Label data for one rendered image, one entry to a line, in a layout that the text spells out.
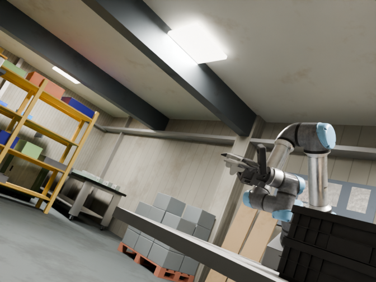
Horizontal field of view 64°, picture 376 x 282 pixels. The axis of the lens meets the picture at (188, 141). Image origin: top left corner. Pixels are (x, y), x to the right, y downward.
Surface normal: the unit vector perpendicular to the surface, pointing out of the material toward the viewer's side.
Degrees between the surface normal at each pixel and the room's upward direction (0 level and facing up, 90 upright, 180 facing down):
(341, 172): 90
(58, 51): 90
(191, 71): 90
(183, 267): 90
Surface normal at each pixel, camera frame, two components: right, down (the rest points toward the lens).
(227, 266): -0.64, -0.45
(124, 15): 0.67, 0.07
